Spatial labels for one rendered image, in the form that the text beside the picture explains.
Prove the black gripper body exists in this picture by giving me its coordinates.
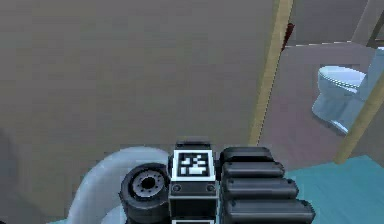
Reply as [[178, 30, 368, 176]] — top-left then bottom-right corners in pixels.
[[118, 162, 173, 224]]

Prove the dark red object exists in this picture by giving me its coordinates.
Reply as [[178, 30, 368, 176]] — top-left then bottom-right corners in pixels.
[[280, 22, 296, 53]]

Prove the white toilet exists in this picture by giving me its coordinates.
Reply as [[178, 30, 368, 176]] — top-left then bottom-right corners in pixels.
[[311, 46, 384, 135]]

